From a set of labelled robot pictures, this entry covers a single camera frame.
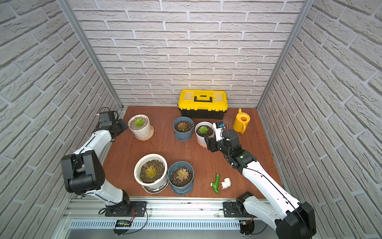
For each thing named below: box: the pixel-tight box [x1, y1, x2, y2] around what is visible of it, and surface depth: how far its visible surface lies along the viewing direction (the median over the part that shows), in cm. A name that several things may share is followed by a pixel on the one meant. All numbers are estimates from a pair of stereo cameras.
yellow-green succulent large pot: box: [145, 165, 158, 179], surface depth 77 cm
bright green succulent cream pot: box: [134, 118, 145, 127], surface depth 97 cm
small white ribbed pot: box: [194, 120, 216, 145], surface depth 96 cm
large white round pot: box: [134, 153, 169, 190], surface depth 78 cm
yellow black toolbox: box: [177, 89, 229, 120], surface depth 102 cm
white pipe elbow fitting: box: [220, 177, 232, 190], surface depth 82 cm
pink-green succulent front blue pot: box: [175, 168, 189, 182], surface depth 78 cm
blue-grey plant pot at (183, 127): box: [173, 116, 195, 142], surface depth 97 cm
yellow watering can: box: [233, 108, 251, 134], surface depth 100 cm
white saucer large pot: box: [141, 178, 170, 194], surface depth 81 cm
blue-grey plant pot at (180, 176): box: [167, 160, 194, 193], surface depth 79 cm
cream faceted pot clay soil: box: [128, 114, 152, 139], surface depth 97 cm
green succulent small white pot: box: [198, 125, 209, 134], surface depth 95 cm
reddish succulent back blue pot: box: [177, 121, 188, 132], surface depth 97 cm
